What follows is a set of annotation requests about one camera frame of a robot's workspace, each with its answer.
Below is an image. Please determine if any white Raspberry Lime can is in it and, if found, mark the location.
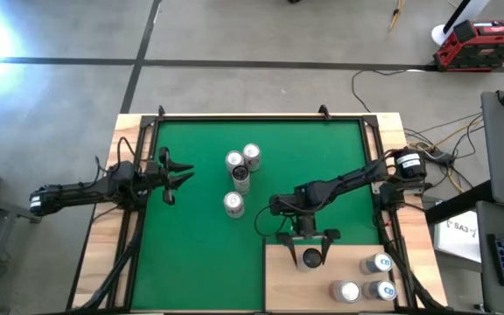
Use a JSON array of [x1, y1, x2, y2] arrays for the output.
[[224, 150, 246, 176]]

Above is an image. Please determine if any white Celsius can black lid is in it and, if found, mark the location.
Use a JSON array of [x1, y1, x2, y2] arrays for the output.
[[231, 164, 252, 196], [297, 247, 325, 273]]

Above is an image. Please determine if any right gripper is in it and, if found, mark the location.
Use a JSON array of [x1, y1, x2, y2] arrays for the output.
[[276, 218, 342, 268]]

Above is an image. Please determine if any white stand with black pole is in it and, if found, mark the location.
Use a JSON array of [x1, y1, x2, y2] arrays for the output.
[[430, 0, 492, 47]]

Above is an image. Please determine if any black floor cable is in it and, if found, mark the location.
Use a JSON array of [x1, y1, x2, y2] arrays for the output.
[[350, 68, 437, 114]]

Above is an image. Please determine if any light wooden board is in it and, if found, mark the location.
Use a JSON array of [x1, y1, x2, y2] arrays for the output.
[[262, 235, 392, 314]]

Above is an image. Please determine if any black power adapter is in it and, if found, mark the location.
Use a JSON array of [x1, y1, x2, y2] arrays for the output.
[[422, 148, 454, 166]]

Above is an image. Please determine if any silver Diet Coke can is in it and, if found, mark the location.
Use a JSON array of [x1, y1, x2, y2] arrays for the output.
[[223, 191, 246, 220]]

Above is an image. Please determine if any yellow cable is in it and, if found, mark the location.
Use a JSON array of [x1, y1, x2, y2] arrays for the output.
[[407, 116, 485, 194]]

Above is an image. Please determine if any black metal rig frame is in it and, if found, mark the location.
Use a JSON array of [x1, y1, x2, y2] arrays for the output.
[[66, 111, 410, 315]]

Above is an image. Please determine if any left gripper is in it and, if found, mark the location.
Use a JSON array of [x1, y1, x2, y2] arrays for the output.
[[140, 146, 196, 207]]

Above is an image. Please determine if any black diagonal bar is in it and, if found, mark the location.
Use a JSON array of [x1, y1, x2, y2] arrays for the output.
[[424, 178, 494, 225]]

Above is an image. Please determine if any green table mat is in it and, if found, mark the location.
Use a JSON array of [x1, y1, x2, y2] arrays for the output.
[[131, 120, 381, 312]]

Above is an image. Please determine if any red black tool case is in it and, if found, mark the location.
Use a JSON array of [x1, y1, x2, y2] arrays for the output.
[[432, 17, 504, 74]]

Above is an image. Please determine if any white paper sheet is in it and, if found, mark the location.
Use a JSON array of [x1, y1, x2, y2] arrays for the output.
[[434, 209, 483, 263]]

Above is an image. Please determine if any yellow thin rod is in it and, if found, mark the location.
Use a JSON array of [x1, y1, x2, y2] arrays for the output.
[[387, 0, 407, 32]]

